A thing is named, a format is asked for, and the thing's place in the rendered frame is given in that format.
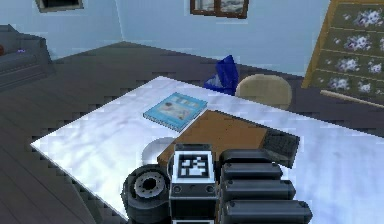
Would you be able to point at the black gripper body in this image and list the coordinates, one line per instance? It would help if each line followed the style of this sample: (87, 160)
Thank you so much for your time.
(146, 193)

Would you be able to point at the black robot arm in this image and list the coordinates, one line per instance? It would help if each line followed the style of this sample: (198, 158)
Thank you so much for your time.
(253, 196)

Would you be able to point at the tan round-backed chair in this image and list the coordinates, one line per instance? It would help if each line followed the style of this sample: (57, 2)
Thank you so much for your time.
(265, 90)

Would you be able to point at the white round plate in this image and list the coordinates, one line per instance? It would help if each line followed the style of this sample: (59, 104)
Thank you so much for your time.
(156, 150)

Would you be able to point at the white marble table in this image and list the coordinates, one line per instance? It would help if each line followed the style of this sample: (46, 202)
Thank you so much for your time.
(100, 146)

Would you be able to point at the light blue book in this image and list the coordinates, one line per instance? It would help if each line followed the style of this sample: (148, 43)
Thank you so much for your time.
(176, 111)

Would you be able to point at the brown open laptop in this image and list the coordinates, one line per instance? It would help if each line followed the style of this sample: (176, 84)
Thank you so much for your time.
(226, 133)

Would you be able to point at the blue bin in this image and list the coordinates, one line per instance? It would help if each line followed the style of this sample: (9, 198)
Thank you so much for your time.
(225, 75)

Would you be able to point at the dark grey sofa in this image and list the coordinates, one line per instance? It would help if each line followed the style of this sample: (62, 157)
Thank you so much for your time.
(20, 60)

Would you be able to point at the brown framed window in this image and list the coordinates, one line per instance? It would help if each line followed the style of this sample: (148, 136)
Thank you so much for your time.
(220, 7)

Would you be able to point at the grey framed picture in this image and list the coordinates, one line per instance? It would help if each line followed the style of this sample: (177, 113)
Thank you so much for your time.
(60, 4)

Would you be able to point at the yellow floral chest of drawers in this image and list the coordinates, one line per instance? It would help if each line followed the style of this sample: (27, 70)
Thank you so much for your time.
(353, 53)

